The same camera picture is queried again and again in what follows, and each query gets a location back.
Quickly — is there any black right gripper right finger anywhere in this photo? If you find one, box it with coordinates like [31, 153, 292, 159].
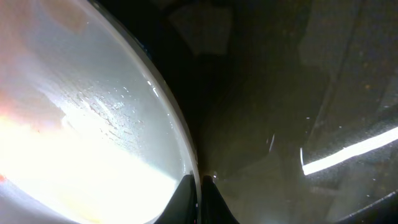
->
[201, 175, 239, 224]

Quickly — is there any round black tray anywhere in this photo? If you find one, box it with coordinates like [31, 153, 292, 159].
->
[101, 1, 397, 223]

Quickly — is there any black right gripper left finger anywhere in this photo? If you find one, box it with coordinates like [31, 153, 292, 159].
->
[154, 175, 198, 224]

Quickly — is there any grey-white plate with sauce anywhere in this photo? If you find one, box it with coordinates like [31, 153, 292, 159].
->
[1, 1, 201, 223]

